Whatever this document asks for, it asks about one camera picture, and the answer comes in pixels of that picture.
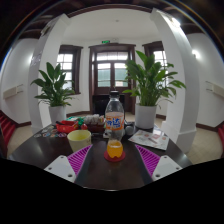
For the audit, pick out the small-leafed potted green plant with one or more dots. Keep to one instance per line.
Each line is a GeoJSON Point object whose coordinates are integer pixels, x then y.
{"type": "Point", "coordinates": [55, 90]}

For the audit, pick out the orange soda plastic bottle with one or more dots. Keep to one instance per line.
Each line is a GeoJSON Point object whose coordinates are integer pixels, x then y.
{"type": "Point", "coordinates": [114, 121]}

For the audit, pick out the wall lamp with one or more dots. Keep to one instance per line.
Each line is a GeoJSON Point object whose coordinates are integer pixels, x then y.
{"type": "Point", "coordinates": [32, 60]}
{"type": "Point", "coordinates": [195, 54]}

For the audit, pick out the flat round red coaster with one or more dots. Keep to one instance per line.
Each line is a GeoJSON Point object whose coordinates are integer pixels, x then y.
{"type": "Point", "coordinates": [108, 159]}

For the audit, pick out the red carpeted stairs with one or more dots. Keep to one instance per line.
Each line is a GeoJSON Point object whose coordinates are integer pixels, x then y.
{"type": "Point", "coordinates": [6, 128]}

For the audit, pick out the black chair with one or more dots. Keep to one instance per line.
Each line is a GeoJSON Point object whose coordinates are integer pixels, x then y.
{"type": "Point", "coordinates": [100, 105]}

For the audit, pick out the red plastic tray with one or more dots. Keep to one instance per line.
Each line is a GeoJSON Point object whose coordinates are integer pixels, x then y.
{"type": "Point", "coordinates": [66, 128]}

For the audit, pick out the group of round stickers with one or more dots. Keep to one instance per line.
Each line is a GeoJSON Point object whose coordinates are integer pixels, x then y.
{"type": "Point", "coordinates": [50, 132]}

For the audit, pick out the dark wooden double door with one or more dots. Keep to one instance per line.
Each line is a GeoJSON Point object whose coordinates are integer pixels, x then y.
{"type": "Point", "coordinates": [92, 73]}

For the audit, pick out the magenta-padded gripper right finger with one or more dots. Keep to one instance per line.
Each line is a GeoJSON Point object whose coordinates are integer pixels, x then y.
{"type": "Point", "coordinates": [150, 161]}

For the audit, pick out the green exit sign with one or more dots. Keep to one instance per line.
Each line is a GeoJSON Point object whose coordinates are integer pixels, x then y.
{"type": "Point", "coordinates": [105, 42]}

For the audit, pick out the box of wrapped snacks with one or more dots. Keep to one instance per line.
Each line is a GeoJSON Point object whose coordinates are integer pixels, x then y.
{"type": "Point", "coordinates": [95, 120]}

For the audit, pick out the large-leafed potted green plant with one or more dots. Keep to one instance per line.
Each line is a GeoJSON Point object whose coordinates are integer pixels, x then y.
{"type": "Point", "coordinates": [148, 83]}

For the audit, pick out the printed paper leaflet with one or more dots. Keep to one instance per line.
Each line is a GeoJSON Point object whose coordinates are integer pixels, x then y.
{"type": "Point", "coordinates": [150, 139]}

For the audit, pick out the grey round balls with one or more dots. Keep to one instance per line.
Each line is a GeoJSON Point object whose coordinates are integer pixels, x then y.
{"type": "Point", "coordinates": [129, 130]}

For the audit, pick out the pale yellow cup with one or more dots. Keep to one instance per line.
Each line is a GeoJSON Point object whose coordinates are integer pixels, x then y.
{"type": "Point", "coordinates": [79, 141]}

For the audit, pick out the white wall-mounted box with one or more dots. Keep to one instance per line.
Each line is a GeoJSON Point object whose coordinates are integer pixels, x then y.
{"type": "Point", "coordinates": [216, 89]}
{"type": "Point", "coordinates": [12, 91]}

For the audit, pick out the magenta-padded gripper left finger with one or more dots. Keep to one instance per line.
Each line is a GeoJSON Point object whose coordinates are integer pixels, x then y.
{"type": "Point", "coordinates": [75, 161]}

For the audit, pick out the small red ball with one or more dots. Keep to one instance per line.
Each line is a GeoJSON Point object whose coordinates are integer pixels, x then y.
{"type": "Point", "coordinates": [84, 127]}

